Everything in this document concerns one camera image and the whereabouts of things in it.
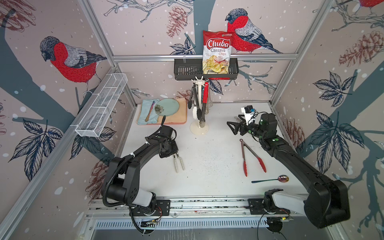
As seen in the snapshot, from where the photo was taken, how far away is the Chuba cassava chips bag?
848 mm

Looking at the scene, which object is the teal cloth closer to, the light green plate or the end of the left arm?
the light green plate

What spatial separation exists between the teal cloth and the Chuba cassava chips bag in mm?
519

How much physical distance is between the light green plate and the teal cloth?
0.02 metres

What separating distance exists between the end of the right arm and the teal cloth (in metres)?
0.62

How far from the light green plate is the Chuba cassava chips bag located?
0.42m

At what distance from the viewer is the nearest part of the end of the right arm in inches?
24.0

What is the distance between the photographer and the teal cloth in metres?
1.10

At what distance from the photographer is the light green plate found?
1165 mm

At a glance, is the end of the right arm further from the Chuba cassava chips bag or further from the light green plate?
the light green plate

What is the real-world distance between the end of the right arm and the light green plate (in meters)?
0.55
